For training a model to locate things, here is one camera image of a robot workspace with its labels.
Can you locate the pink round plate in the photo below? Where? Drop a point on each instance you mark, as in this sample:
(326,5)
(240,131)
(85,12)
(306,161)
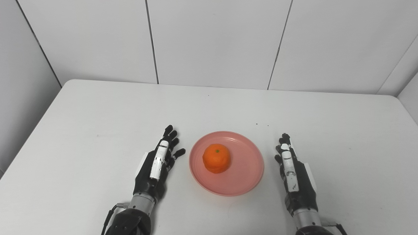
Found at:
(241,169)

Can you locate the orange fruit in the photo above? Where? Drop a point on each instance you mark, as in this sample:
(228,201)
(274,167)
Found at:
(216,159)

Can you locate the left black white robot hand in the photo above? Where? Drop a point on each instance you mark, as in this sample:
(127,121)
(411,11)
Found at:
(150,182)

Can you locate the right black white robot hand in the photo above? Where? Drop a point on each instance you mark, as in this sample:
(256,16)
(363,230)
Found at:
(300,189)

